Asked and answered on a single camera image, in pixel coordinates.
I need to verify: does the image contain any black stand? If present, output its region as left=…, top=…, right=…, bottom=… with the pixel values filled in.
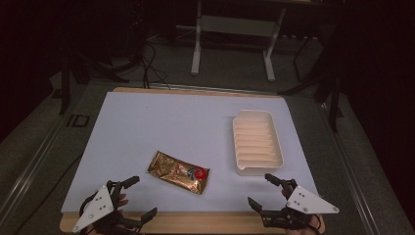
left=278, top=28, right=346, bottom=133

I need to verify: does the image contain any pale blue table mat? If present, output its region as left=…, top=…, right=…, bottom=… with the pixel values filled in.
left=61, top=91, right=319, bottom=215

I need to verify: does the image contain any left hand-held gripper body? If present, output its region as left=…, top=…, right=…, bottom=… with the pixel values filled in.
left=71, top=179, right=145, bottom=235

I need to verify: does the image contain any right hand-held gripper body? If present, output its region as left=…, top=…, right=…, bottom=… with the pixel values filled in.
left=259, top=177, right=341, bottom=231

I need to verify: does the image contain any bundle of black cables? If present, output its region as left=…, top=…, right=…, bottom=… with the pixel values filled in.
left=123, top=13, right=171, bottom=90

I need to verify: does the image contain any gold foil snack packet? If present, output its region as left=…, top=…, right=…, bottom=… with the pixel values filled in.
left=146, top=150, right=210, bottom=196

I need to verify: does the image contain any aluminium floor rail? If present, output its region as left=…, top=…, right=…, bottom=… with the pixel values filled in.
left=317, top=102, right=385, bottom=235
left=0, top=111, right=71, bottom=226

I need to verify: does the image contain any person's left hand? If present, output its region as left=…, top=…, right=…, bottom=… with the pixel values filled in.
left=115, top=193, right=130, bottom=210

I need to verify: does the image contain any person's right hand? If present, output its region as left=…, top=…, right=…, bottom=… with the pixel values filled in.
left=285, top=212, right=327, bottom=235

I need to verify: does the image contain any white ribbed plastic tray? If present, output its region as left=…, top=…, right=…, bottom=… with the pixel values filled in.
left=232, top=109, right=285, bottom=177

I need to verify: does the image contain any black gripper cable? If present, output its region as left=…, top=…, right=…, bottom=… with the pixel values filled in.
left=78, top=193, right=99, bottom=217
left=311, top=212, right=323, bottom=235

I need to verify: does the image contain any black floor bracket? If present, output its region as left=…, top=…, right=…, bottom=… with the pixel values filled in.
left=66, top=114, right=91, bottom=128

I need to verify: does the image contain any thin black floor cable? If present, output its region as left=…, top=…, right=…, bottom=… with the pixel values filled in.
left=13, top=155, right=83, bottom=235

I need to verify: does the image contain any white metal desk frame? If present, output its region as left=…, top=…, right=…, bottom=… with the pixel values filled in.
left=190, top=0, right=289, bottom=83

